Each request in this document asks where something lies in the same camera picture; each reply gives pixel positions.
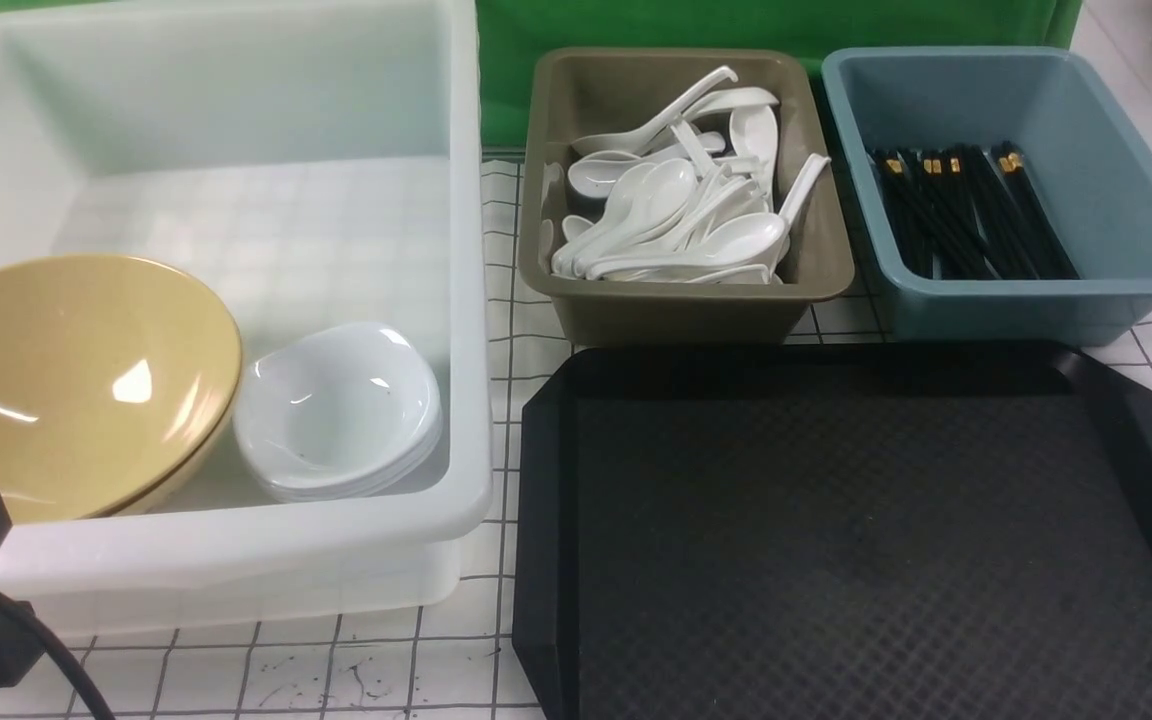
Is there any white ceramic soup spoon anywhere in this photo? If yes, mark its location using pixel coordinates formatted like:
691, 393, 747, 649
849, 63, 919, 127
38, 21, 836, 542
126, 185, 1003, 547
584, 211, 790, 281

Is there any yellow noodle bowl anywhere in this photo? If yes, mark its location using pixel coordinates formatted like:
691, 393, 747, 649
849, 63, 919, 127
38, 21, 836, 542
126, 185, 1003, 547
0, 253, 242, 521

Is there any yellow bowl in tub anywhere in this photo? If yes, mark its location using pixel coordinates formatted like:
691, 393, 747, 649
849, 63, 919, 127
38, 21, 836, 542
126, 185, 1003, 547
0, 415, 230, 525

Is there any pile of white spoons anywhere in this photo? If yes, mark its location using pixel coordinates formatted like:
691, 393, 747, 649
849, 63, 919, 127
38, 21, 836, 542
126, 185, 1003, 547
550, 65, 829, 285

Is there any white dish stack in tub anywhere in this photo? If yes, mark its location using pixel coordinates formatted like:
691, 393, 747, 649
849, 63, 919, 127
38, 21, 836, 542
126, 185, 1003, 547
233, 323, 444, 503

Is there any olive brown spoon bin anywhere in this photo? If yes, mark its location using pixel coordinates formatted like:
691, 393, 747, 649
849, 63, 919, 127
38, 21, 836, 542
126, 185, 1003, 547
517, 47, 855, 346

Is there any large white plastic tub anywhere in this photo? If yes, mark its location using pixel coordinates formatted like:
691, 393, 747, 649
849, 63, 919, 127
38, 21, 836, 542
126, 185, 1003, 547
0, 1, 493, 637

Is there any black serving tray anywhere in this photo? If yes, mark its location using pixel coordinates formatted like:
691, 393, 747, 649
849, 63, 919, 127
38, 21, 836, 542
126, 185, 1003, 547
511, 341, 1152, 719

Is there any bundle of black chopsticks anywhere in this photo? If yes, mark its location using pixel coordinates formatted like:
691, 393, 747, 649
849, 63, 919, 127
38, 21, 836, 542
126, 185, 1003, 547
867, 141, 1082, 281

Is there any blue chopstick bin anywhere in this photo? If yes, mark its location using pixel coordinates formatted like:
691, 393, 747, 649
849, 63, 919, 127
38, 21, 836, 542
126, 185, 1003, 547
820, 46, 1152, 347

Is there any black cable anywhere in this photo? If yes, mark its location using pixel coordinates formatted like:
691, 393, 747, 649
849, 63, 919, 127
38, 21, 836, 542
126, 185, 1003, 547
0, 564, 118, 720

